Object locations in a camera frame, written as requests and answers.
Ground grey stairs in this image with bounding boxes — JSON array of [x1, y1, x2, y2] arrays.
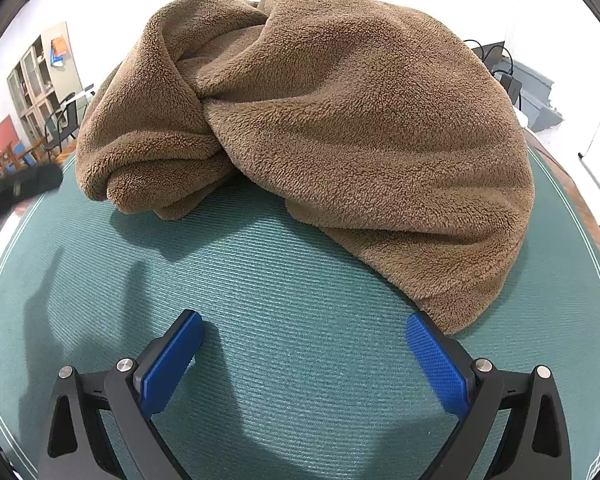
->
[[517, 62, 566, 133]]

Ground brown fleece garment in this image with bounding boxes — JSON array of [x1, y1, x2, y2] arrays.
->
[[75, 0, 536, 336]]

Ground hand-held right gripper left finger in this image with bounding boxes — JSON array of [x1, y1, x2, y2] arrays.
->
[[39, 310, 206, 480]]

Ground wooden chair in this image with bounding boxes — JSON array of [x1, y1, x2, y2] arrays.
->
[[0, 142, 37, 186]]

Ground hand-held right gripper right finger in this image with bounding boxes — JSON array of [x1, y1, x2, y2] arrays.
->
[[406, 311, 573, 480]]

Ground red board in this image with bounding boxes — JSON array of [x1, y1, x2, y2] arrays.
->
[[0, 115, 19, 161]]

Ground black power adapter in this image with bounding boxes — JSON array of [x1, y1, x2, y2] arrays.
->
[[499, 72, 524, 109]]

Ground beige glass-door cabinet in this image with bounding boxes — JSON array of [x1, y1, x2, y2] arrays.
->
[[7, 21, 83, 141]]

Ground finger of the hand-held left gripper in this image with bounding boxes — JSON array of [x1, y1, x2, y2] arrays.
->
[[0, 165, 64, 204]]

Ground green table mat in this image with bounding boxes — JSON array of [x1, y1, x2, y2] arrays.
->
[[0, 137, 600, 480]]

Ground black metal chair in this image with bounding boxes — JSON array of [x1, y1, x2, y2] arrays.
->
[[42, 92, 95, 162]]

